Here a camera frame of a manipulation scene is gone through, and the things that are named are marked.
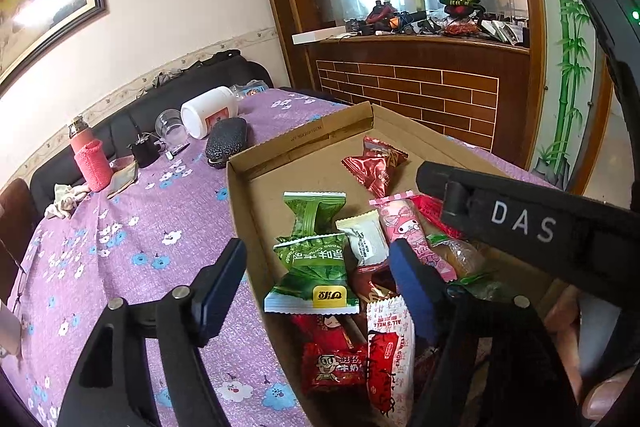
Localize biscuit cracker clear packet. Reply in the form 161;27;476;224
426;233;485;279

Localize white red candy packet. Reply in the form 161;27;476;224
366;296;416;426

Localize red cartoon snack packet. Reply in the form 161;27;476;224
292;314;367;395

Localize pink My Melody snack bag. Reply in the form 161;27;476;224
369;191;457;282

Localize pale green white snack packet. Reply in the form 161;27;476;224
335;210;388;267

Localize green pea snack packet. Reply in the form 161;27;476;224
264;233;360;315

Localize dark red triangular snack bag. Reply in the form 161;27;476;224
342;135;408;198

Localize small red candy bar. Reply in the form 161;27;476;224
410;194;463;239

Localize person right hand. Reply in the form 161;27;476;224
544;285;639;426

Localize brown chair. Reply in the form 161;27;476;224
0;179;41;303

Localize white cloth gloves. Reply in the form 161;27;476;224
44;184;90;219

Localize small booklet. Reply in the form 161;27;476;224
106;161;138;199

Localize pink knit-sleeved bottle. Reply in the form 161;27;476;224
68;116;113;192

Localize small black container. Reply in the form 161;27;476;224
129;132;160;168

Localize clear glass cup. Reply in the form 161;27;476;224
155;108;189;148

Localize wooden brick-pattern counter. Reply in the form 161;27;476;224
246;0;616;195

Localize brown cardboard box tray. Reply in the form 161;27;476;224
226;100;572;427

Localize black glasses case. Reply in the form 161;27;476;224
205;117;250;169

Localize white plastic jar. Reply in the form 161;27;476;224
180;87;239;140

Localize black sofa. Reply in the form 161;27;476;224
29;50;273;212

